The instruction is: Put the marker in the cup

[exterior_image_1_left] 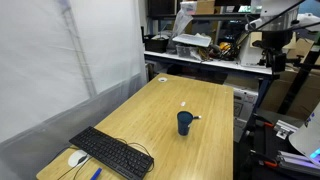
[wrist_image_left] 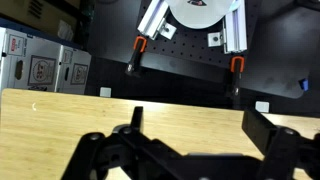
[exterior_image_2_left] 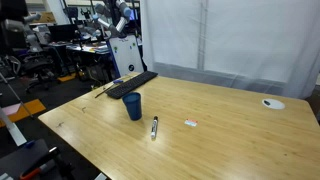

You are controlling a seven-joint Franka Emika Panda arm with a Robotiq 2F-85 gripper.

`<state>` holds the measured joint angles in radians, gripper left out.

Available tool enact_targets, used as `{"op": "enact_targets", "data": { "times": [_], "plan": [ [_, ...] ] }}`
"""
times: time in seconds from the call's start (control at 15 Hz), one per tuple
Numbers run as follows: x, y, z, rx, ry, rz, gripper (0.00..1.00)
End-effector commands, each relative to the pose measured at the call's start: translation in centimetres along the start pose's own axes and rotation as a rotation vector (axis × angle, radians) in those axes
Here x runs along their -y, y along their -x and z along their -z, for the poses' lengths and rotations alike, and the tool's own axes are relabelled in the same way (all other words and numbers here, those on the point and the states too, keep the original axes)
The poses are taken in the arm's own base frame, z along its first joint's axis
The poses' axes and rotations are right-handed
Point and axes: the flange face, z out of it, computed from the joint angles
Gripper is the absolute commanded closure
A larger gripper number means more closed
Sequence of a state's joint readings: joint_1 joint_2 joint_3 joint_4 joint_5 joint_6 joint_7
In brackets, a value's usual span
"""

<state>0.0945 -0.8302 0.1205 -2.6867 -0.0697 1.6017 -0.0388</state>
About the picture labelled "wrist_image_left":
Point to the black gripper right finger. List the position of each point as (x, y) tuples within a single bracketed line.
[(284, 149)]

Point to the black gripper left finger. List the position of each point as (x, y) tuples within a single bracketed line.
[(127, 148)]

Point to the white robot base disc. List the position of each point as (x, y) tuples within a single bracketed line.
[(200, 14)]

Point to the right orange black clamp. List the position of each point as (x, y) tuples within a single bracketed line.
[(236, 68)]

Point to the orange black clamp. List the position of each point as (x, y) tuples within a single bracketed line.
[(133, 65), (236, 68)]

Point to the left orange black clamp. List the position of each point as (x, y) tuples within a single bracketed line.
[(133, 65)]

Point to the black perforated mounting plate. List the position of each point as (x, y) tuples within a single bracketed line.
[(201, 45)]

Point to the white cardboard box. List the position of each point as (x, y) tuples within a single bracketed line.
[(34, 63)]

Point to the right aluminium extrusion rail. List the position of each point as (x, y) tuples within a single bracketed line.
[(235, 28)]

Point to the aluminium extrusion rail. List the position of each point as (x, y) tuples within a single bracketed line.
[(235, 28), (153, 22)]

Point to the left aluminium extrusion rail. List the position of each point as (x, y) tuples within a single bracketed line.
[(153, 22)]

